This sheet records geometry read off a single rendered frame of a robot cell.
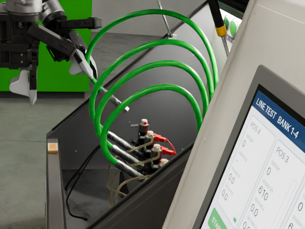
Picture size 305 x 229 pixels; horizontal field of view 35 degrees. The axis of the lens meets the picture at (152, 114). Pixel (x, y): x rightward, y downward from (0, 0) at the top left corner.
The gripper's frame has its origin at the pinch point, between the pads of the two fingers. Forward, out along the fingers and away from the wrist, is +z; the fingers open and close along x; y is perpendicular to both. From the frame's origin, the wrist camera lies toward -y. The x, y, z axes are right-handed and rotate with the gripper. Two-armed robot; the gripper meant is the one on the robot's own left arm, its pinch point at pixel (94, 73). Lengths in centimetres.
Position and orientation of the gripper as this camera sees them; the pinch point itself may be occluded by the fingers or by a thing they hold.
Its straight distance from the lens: 138.8
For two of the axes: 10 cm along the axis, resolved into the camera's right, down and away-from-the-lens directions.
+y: -7.8, 5.2, 3.5
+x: -3.6, 0.9, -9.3
